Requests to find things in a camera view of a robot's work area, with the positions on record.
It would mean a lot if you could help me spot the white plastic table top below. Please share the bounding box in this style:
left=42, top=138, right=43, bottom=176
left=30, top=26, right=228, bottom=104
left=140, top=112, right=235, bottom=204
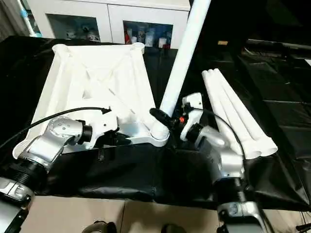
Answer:
left=12, top=42, right=171, bottom=160

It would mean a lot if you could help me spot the black work mat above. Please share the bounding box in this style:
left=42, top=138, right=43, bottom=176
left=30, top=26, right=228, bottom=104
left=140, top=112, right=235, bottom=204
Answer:
left=0, top=35, right=311, bottom=212

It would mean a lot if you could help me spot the white blue patterned container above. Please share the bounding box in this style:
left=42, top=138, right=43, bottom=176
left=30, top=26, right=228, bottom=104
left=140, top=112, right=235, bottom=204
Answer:
left=144, top=30, right=154, bottom=47

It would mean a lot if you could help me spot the dark left robot foot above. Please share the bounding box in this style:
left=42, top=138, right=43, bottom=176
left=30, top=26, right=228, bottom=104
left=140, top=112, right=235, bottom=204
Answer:
left=82, top=220, right=115, bottom=233

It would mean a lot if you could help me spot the white glass door cabinet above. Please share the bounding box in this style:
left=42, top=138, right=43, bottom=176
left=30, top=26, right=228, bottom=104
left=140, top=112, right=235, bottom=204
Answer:
left=28, top=0, right=191, bottom=49

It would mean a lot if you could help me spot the grey curtain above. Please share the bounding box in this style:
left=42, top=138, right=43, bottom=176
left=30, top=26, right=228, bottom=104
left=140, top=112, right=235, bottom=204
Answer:
left=0, top=0, right=26, bottom=41

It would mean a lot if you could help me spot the black right camera cable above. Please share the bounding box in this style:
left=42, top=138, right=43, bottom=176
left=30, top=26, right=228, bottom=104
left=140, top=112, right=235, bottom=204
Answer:
left=187, top=106, right=246, bottom=161

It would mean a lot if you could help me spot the black camera cable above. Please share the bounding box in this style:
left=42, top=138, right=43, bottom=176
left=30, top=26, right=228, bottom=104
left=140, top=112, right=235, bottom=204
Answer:
left=0, top=106, right=113, bottom=149
left=187, top=106, right=246, bottom=161

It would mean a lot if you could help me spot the black left camera cable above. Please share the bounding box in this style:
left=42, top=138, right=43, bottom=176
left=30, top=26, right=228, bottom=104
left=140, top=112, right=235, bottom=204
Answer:
left=0, top=106, right=113, bottom=149

